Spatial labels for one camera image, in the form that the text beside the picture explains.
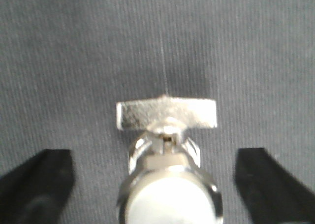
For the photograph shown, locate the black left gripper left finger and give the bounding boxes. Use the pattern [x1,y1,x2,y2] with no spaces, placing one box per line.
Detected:
[0,149,74,224]

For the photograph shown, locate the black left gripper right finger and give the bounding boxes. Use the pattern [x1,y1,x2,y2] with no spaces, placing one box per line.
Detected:
[234,148,315,224]

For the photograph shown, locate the silver metal valve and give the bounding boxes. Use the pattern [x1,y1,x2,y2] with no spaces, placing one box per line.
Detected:
[116,95,223,224]

